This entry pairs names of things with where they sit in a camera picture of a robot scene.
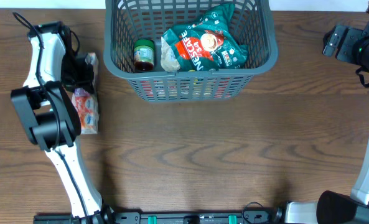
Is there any Kleenex tissue multipack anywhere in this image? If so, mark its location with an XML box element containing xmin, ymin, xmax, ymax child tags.
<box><xmin>72</xmin><ymin>52</ymin><xmax>100</xmax><ymax>134</ymax></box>

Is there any green lid glass jar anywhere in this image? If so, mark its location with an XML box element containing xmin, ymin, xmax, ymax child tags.
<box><xmin>134</xmin><ymin>39</ymin><xmax>155</xmax><ymax>72</ymax></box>

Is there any beige paper pouch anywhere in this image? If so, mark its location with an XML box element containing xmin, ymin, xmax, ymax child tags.
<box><xmin>161</xmin><ymin>37</ymin><xmax>180</xmax><ymax>72</ymax></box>

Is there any orange spaghetti packet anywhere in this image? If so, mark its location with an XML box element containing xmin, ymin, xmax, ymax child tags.
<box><xmin>130</xmin><ymin>71</ymin><xmax>245</xmax><ymax>101</ymax></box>

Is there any green Nescafe coffee bag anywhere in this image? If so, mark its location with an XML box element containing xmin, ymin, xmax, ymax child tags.
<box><xmin>161</xmin><ymin>3</ymin><xmax>248</xmax><ymax>72</ymax></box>

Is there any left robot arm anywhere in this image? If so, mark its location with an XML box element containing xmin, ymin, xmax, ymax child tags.
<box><xmin>11</xmin><ymin>19</ymin><xmax>116</xmax><ymax>223</ymax></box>

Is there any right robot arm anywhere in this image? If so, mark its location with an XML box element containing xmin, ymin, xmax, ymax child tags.
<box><xmin>275</xmin><ymin>3</ymin><xmax>369</xmax><ymax>224</ymax></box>

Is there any grey plastic basket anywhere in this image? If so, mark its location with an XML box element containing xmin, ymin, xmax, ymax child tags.
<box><xmin>104</xmin><ymin>0</ymin><xmax>278</xmax><ymax>100</ymax></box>

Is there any left black cable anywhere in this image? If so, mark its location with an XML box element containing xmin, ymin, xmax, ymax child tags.
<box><xmin>12</xmin><ymin>11</ymin><xmax>91</xmax><ymax>224</ymax></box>

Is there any black cable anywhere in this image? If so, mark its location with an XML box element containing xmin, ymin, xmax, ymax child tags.
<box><xmin>12</xmin><ymin>11</ymin><xmax>91</xmax><ymax>224</ymax></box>
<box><xmin>241</xmin><ymin>201</ymin><xmax>268</xmax><ymax>218</ymax></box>

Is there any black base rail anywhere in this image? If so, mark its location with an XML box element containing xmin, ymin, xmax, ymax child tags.
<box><xmin>33</xmin><ymin>210</ymin><xmax>283</xmax><ymax>224</ymax></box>

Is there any right black cable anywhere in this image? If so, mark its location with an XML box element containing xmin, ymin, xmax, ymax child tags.
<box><xmin>241</xmin><ymin>201</ymin><xmax>268</xmax><ymax>218</ymax></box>

